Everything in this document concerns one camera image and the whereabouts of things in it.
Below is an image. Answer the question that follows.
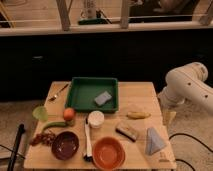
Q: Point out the yellow banana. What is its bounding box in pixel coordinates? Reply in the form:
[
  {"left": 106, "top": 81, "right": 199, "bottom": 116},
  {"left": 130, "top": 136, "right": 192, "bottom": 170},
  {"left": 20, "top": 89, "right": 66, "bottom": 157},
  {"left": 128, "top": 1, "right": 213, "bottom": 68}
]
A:
[{"left": 127, "top": 112, "right": 151, "bottom": 119}]

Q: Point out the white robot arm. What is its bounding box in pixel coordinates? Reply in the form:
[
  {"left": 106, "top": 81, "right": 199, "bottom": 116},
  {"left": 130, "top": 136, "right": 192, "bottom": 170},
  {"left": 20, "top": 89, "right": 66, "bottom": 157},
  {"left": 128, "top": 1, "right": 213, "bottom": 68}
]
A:
[{"left": 157, "top": 62, "right": 213, "bottom": 126}]

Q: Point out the orange-red bowl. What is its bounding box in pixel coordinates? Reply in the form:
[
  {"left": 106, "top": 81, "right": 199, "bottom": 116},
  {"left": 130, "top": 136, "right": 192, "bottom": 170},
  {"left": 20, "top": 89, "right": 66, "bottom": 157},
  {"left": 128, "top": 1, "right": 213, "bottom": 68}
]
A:
[{"left": 92, "top": 137, "right": 125, "bottom": 171}]

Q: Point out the dark maroon bowl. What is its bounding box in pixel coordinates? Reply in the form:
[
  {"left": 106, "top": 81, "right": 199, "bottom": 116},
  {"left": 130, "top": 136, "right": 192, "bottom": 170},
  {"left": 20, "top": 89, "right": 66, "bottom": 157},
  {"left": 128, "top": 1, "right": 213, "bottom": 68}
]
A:
[{"left": 51, "top": 131, "right": 79, "bottom": 160}]

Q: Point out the grey folded cloth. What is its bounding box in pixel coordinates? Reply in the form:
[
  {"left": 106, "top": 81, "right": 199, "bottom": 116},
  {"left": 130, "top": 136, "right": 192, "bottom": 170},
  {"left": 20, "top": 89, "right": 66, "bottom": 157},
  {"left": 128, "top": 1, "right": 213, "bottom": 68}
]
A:
[{"left": 145, "top": 127, "right": 166, "bottom": 155}]

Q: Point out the wooden block brush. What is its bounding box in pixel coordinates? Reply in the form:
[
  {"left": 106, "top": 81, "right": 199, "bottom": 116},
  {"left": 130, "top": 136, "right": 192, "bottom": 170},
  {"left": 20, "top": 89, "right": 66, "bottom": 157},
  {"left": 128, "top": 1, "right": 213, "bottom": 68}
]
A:
[{"left": 115, "top": 122, "right": 139, "bottom": 142}]

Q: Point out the grey-blue sponge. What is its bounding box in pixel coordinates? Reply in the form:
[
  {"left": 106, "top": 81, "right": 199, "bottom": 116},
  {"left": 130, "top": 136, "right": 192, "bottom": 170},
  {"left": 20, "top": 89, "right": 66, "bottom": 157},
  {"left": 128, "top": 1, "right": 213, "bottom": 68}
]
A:
[{"left": 94, "top": 91, "right": 112, "bottom": 106}]

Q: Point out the white cup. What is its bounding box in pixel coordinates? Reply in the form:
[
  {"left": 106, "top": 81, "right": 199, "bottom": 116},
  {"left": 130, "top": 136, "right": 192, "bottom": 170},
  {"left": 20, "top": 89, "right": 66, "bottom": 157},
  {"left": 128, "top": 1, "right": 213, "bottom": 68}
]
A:
[{"left": 88, "top": 111, "right": 104, "bottom": 128}]

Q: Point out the green plastic tray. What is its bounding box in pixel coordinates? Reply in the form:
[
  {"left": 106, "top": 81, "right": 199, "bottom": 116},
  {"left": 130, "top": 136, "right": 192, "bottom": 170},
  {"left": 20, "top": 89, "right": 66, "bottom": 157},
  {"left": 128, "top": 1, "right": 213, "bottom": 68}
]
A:
[{"left": 65, "top": 77, "right": 119, "bottom": 113}]

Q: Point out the orange fruit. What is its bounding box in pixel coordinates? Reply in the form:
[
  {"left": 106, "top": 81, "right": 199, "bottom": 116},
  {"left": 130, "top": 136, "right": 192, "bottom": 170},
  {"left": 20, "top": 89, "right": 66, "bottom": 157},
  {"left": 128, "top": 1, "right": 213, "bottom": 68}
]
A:
[{"left": 63, "top": 108, "right": 75, "bottom": 121}]

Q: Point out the green chili pepper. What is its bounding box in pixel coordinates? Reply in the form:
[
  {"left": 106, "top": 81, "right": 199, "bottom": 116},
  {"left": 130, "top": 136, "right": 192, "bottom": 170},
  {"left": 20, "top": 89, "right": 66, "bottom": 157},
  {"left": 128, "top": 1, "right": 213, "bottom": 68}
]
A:
[{"left": 42, "top": 122, "right": 67, "bottom": 132}]

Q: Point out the red grape bunch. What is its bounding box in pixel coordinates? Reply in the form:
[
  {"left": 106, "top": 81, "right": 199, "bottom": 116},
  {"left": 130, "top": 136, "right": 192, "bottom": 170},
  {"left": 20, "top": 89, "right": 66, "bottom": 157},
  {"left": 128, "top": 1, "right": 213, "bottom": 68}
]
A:
[{"left": 30, "top": 133, "right": 56, "bottom": 146}]

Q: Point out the light green cup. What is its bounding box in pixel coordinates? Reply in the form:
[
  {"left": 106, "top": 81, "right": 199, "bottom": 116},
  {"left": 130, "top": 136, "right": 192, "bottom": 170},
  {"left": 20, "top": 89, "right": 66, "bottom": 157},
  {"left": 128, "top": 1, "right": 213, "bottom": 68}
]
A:
[{"left": 32, "top": 106, "right": 48, "bottom": 122}]

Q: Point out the black pole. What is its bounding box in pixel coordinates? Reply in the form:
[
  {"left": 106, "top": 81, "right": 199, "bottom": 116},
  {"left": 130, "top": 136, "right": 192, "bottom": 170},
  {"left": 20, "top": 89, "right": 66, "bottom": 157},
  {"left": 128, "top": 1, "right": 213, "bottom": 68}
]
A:
[{"left": 7, "top": 124, "right": 25, "bottom": 171}]

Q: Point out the black cable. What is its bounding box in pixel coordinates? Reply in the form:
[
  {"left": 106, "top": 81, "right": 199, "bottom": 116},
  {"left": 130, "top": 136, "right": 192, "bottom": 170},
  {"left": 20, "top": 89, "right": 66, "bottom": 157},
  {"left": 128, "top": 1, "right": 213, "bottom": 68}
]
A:
[{"left": 168, "top": 132, "right": 213, "bottom": 171}]

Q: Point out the wooden railing post right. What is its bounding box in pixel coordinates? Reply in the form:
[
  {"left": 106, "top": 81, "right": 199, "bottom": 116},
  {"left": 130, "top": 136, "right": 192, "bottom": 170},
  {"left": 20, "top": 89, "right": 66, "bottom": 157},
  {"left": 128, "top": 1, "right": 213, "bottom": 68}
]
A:
[{"left": 120, "top": 0, "right": 130, "bottom": 29}]

